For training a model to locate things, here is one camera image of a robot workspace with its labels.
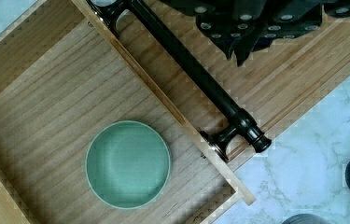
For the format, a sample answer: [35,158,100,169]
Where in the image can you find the wooden drawer with black handle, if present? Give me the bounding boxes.
[0,0,255,224]

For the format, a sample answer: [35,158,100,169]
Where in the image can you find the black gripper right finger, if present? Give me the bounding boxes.
[234,0,350,66]

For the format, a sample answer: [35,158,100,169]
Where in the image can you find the grey round object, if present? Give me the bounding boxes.
[282,214,329,224]

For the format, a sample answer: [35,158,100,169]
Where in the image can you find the green ceramic bowl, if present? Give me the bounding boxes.
[85,120,172,210]

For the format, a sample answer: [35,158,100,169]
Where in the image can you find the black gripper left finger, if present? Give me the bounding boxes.
[161,0,259,60]

